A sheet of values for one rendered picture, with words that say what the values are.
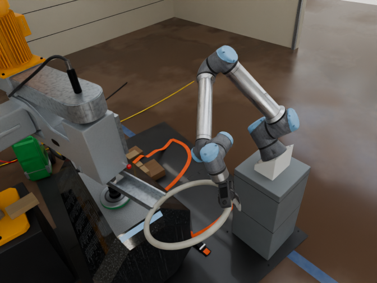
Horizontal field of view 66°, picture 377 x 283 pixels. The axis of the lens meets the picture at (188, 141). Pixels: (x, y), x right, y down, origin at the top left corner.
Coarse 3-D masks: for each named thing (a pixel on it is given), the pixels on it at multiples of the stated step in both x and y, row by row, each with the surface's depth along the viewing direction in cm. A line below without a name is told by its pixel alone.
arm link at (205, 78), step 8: (200, 72) 172; (208, 72) 171; (200, 80) 172; (208, 80) 170; (200, 88) 169; (208, 88) 168; (200, 96) 166; (208, 96) 165; (200, 104) 163; (208, 104) 162; (200, 112) 160; (208, 112) 160; (200, 120) 157; (208, 120) 157; (200, 128) 155; (208, 128) 155; (200, 136) 152; (208, 136) 152; (200, 144) 149; (192, 152) 151; (200, 160) 150
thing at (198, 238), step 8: (184, 184) 170; (192, 184) 168; (200, 184) 167; (208, 184) 163; (216, 184) 158; (168, 192) 169; (176, 192) 169; (160, 200) 166; (224, 216) 133; (144, 224) 151; (216, 224) 130; (144, 232) 146; (208, 232) 128; (152, 240) 138; (192, 240) 127; (200, 240) 127; (160, 248) 133; (168, 248) 130; (176, 248) 129
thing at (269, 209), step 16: (256, 160) 222; (240, 176) 216; (256, 176) 209; (288, 176) 207; (304, 176) 211; (240, 192) 226; (256, 192) 210; (272, 192) 197; (288, 192) 201; (256, 208) 220; (272, 208) 205; (288, 208) 220; (240, 224) 251; (256, 224) 231; (272, 224) 215; (288, 224) 241; (256, 240) 244; (272, 240) 228
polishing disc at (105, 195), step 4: (104, 192) 204; (108, 192) 204; (100, 196) 201; (104, 196) 201; (108, 196) 201; (120, 196) 200; (124, 196) 200; (100, 200) 198; (104, 200) 198; (108, 200) 198; (112, 200) 198; (116, 200) 197; (120, 200) 197; (124, 200) 197; (104, 204) 195; (108, 204) 195; (112, 204) 195; (116, 204) 195; (120, 204) 194
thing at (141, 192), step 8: (128, 176) 183; (112, 184) 177; (120, 184) 182; (128, 184) 182; (136, 184) 181; (144, 184) 175; (120, 192) 176; (128, 192) 170; (136, 192) 176; (144, 192) 175; (152, 192) 174; (160, 192) 168; (136, 200) 168; (144, 200) 170; (152, 200) 169; (152, 208) 161
